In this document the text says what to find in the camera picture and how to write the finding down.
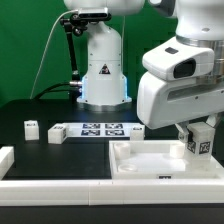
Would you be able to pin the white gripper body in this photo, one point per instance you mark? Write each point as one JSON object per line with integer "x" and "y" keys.
{"x": 184, "y": 80}

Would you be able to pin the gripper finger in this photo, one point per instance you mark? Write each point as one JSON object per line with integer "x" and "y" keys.
{"x": 214, "y": 120}
{"x": 183, "y": 132}

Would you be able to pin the white square tabletop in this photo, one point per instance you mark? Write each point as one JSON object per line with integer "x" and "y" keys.
{"x": 160, "y": 159}

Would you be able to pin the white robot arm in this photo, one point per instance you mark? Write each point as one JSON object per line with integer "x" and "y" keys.
{"x": 104, "y": 85}

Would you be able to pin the AprilTag marker sheet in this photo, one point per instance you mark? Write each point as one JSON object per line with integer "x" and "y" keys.
{"x": 100, "y": 129}

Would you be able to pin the white U-shaped obstacle fence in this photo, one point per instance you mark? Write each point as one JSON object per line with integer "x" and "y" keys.
{"x": 103, "y": 192}

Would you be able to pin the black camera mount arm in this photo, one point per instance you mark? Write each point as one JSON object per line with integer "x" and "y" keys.
{"x": 71, "y": 43}

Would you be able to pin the grey camera on mount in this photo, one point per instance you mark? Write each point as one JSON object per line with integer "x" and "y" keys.
{"x": 93, "y": 13}

